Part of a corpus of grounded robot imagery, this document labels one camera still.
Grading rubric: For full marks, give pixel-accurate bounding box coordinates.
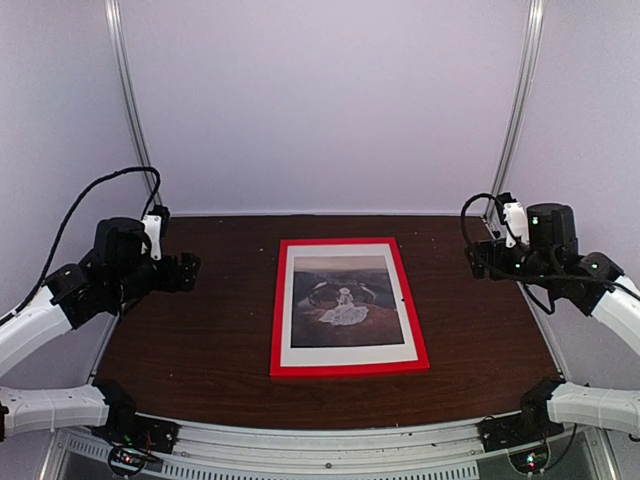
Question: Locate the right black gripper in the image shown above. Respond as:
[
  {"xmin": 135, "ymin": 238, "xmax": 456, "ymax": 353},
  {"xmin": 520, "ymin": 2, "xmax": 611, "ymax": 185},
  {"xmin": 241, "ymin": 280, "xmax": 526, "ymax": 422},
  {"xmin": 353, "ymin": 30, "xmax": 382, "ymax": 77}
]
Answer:
[{"xmin": 466, "ymin": 237, "xmax": 558, "ymax": 291}]

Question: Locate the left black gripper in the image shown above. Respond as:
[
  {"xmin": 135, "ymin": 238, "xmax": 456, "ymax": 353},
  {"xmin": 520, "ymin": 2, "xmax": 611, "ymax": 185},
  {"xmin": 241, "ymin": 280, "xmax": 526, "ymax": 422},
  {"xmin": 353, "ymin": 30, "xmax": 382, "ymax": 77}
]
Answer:
[{"xmin": 110, "ymin": 250, "xmax": 200, "ymax": 306}]

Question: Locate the red wooden picture frame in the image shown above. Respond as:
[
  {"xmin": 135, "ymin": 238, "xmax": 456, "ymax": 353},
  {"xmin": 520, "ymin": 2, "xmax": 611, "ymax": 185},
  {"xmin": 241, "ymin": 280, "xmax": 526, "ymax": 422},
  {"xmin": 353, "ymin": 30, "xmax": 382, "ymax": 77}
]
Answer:
[{"xmin": 269, "ymin": 237, "xmax": 432, "ymax": 380}]

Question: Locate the white photo mat board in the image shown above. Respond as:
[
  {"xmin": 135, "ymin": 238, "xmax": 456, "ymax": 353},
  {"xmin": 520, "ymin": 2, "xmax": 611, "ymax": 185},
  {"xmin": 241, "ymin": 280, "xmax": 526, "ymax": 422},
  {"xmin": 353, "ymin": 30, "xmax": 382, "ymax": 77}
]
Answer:
[{"xmin": 278, "ymin": 244, "xmax": 421, "ymax": 369}]

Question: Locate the clear acrylic sheet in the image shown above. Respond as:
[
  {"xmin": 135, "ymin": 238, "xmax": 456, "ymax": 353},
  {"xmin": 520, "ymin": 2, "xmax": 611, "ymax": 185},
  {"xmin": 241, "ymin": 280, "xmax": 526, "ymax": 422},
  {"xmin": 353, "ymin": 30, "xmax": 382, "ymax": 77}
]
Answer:
[{"xmin": 278, "ymin": 244, "xmax": 421, "ymax": 369}]

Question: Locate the canyon woman photo print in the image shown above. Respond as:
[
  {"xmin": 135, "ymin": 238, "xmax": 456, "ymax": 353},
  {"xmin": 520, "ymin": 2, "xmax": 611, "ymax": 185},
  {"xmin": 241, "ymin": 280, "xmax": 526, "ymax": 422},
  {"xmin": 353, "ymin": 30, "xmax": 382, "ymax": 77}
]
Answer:
[{"xmin": 290, "ymin": 255, "xmax": 404, "ymax": 349}]

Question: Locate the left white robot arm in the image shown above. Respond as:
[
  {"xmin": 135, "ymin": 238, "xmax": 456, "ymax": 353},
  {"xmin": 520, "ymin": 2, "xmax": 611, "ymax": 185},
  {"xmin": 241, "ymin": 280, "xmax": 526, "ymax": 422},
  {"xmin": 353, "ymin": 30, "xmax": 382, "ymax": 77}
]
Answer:
[{"xmin": 1, "ymin": 208, "xmax": 201, "ymax": 444}]

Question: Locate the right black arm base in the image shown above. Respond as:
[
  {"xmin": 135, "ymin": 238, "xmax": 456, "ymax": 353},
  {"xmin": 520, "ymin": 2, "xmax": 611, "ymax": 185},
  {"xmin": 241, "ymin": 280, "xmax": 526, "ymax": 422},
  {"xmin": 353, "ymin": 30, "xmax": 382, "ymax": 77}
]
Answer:
[{"xmin": 478, "ymin": 377, "xmax": 565, "ymax": 453}]

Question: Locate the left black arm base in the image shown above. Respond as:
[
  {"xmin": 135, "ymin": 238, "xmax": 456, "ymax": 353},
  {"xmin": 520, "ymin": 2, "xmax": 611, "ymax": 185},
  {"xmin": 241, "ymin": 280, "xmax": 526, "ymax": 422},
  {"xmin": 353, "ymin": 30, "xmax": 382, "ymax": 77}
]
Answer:
[{"xmin": 91, "ymin": 380, "xmax": 179, "ymax": 454}]

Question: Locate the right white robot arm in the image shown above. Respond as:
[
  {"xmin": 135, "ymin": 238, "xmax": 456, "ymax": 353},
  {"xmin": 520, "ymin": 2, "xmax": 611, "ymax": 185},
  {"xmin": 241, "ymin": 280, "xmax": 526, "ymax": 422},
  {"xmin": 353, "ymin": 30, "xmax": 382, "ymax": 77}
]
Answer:
[{"xmin": 461, "ymin": 193, "xmax": 639, "ymax": 442}]

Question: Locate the left circuit board with leds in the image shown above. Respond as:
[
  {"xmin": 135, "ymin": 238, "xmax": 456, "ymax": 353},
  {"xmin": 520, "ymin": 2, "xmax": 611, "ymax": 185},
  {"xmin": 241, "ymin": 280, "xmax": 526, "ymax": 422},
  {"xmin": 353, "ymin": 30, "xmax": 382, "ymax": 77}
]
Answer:
[{"xmin": 107, "ymin": 446, "xmax": 153, "ymax": 476}]

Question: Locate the circuit board with leds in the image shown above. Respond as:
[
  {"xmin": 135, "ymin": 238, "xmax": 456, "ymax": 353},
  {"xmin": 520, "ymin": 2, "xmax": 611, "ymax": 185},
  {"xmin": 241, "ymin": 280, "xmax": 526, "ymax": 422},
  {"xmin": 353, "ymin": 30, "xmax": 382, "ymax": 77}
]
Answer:
[
  {"xmin": 509, "ymin": 450, "xmax": 549, "ymax": 475},
  {"xmin": 107, "ymin": 446, "xmax": 153, "ymax": 476}
]

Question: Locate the right circuit board with leds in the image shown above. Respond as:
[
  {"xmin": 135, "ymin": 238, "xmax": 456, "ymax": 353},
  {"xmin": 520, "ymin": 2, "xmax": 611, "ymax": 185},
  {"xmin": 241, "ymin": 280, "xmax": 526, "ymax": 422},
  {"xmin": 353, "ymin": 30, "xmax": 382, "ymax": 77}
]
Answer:
[{"xmin": 509, "ymin": 450, "xmax": 549, "ymax": 475}]

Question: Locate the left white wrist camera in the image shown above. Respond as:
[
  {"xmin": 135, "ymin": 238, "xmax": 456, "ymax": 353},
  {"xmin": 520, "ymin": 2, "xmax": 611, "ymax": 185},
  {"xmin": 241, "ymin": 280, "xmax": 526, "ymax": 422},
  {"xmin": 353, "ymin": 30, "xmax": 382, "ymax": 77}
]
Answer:
[{"xmin": 141, "ymin": 205, "xmax": 170, "ymax": 261}]

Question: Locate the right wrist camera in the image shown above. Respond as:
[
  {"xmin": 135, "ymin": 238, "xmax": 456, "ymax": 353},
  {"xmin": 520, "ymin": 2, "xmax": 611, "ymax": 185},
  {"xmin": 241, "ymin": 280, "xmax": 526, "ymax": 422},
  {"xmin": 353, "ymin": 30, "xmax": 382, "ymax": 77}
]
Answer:
[{"xmin": 497, "ymin": 192, "xmax": 529, "ymax": 248}]

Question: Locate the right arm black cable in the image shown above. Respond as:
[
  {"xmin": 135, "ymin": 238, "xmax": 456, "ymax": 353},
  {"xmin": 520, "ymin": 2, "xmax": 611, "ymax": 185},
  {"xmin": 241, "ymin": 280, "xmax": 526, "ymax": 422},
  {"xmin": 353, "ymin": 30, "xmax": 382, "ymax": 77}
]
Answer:
[{"xmin": 459, "ymin": 192, "xmax": 640, "ymax": 316}]

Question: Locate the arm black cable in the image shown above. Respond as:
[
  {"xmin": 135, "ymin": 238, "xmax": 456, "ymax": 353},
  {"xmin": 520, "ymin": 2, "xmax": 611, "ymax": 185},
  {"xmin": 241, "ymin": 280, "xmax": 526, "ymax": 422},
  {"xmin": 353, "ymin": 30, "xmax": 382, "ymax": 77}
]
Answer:
[
  {"xmin": 14, "ymin": 166, "xmax": 162, "ymax": 311},
  {"xmin": 459, "ymin": 192, "xmax": 640, "ymax": 316}
]

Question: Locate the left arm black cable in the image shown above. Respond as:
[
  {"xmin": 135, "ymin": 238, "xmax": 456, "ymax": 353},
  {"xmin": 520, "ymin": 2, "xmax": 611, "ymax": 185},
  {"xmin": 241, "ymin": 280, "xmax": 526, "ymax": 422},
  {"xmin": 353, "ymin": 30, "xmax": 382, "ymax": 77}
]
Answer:
[{"xmin": 14, "ymin": 166, "xmax": 162, "ymax": 311}]

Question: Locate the left aluminium corner post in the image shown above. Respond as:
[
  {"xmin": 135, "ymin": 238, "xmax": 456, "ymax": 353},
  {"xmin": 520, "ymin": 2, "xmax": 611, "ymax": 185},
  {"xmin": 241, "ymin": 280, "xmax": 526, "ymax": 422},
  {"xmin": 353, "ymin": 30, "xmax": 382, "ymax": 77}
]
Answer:
[{"xmin": 103, "ymin": 0, "xmax": 154, "ymax": 171}]

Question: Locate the front aluminium rail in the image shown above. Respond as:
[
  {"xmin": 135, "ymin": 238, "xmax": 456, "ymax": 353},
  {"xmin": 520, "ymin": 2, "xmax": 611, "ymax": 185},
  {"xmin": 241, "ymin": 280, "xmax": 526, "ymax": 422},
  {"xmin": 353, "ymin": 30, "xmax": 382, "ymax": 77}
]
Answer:
[{"xmin": 39, "ymin": 417, "xmax": 624, "ymax": 480}]

